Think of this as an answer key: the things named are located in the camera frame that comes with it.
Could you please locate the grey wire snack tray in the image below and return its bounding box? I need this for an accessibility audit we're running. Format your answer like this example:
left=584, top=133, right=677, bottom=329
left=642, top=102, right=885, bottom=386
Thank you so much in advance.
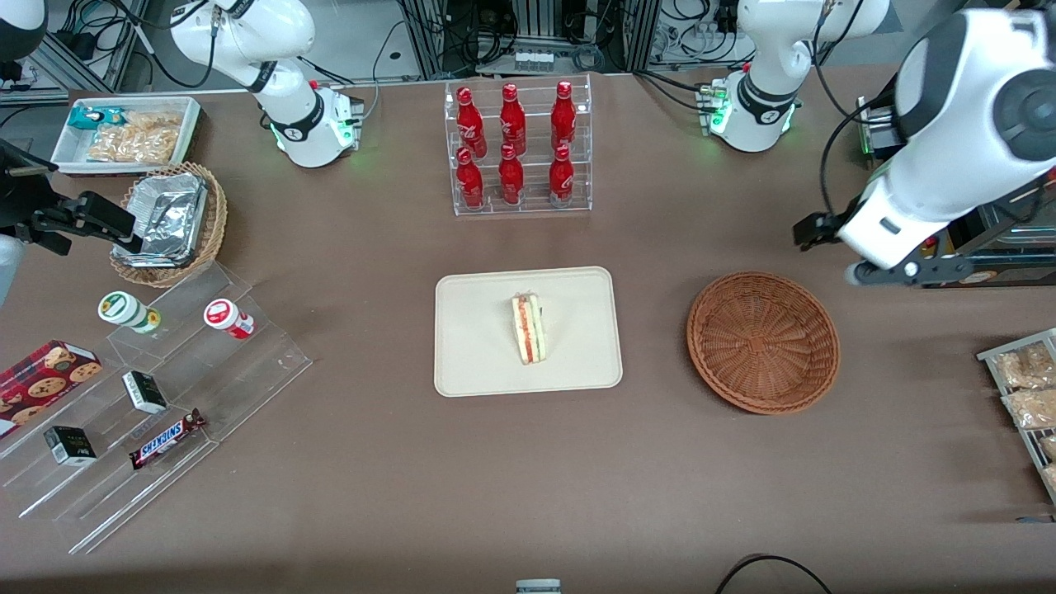
left=978, top=328, right=1056, bottom=504

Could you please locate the silver foil container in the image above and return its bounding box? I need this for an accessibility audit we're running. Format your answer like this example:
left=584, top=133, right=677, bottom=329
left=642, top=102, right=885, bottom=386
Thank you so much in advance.
left=132, top=172, right=209, bottom=238
left=114, top=198, right=199, bottom=267

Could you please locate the brown wicker basket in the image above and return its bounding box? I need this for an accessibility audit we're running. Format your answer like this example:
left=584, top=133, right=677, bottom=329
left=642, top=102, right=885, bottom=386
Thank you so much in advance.
left=686, top=271, right=842, bottom=415

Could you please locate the red plaid cookie box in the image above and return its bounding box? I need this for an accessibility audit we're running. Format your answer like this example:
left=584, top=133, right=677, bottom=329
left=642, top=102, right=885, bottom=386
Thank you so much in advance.
left=0, top=340, right=104, bottom=440

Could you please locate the black food warmer machine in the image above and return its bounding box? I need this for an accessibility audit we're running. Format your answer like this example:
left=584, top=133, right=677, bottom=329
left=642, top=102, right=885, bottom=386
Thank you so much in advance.
left=856, top=74, right=1056, bottom=290

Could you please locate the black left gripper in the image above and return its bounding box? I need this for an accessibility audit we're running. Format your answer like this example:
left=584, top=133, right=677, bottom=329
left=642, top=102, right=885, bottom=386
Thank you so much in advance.
left=794, top=211, right=983, bottom=283

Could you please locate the triangular sandwich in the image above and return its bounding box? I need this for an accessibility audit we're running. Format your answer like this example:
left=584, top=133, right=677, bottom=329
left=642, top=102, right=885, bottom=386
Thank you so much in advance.
left=511, top=291, right=547, bottom=366

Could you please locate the beige plastic tray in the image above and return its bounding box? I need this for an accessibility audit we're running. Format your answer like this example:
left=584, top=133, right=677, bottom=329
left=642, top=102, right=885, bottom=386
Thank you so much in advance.
left=434, top=266, right=624, bottom=398

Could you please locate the Snickers chocolate bar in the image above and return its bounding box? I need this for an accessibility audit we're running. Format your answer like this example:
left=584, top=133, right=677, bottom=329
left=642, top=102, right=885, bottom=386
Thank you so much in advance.
left=129, top=408, right=207, bottom=471

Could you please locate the clear acrylic stepped display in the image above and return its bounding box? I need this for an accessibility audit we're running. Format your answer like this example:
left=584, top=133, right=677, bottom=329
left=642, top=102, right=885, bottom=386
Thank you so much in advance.
left=0, top=262, right=313, bottom=555

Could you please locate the red cola bottle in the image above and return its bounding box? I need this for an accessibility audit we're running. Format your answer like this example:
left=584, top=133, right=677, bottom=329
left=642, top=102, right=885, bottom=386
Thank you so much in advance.
left=551, top=80, right=577, bottom=151
left=549, top=144, right=575, bottom=207
left=456, top=87, right=488, bottom=159
left=498, top=144, right=525, bottom=205
left=455, top=147, right=485, bottom=210
left=500, top=83, right=527, bottom=156

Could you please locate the green lid white jar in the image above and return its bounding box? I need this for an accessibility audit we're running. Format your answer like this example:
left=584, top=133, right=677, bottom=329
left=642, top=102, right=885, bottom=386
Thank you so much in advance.
left=97, top=290, right=162, bottom=335

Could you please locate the white rectangular snack tray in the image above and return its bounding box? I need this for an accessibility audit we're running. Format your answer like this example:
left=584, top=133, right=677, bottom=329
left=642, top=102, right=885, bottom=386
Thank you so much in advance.
left=49, top=97, right=203, bottom=176

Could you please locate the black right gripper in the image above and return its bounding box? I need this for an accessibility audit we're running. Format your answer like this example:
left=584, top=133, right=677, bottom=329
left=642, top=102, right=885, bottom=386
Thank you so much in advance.
left=16, top=192, right=138, bottom=255

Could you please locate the grey aluminium frame rack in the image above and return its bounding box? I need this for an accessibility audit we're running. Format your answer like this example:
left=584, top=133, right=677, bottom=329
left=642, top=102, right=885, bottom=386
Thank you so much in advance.
left=396, top=0, right=661, bottom=79

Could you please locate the clear bag of crackers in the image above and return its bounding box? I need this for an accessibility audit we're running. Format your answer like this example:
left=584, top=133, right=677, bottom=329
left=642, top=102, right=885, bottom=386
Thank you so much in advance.
left=87, top=111, right=184, bottom=164

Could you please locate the light wicker basket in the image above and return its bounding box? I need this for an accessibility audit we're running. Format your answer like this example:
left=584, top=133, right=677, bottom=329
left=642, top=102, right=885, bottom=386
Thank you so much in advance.
left=110, top=162, right=229, bottom=288

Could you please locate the teal snack packet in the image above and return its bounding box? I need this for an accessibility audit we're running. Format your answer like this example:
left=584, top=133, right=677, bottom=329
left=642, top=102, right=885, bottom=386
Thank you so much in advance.
left=68, top=106, right=129, bottom=131

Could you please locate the clear acrylic bottle rack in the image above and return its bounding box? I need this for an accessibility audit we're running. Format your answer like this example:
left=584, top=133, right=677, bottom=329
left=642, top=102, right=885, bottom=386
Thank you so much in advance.
left=444, top=74, right=593, bottom=217

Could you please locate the red lid white jar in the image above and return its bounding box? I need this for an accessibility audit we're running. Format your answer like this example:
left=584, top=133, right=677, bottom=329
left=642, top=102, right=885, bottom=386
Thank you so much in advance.
left=204, top=299, right=256, bottom=341

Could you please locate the clear bag of nuts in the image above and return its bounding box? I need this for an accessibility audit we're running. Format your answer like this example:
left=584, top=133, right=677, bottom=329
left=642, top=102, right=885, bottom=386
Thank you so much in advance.
left=1002, top=388, right=1056, bottom=431
left=990, top=342, right=1056, bottom=389

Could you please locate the small black box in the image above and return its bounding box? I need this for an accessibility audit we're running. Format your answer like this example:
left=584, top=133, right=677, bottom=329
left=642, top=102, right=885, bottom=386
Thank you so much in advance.
left=43, top=426, right=97, bottom=468
left=122, top=370, right=168, bottom=415

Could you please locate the black floor cable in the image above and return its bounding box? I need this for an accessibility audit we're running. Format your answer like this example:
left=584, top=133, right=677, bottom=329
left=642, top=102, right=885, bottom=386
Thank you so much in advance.
left=714, top=554, right=834, bottom=594

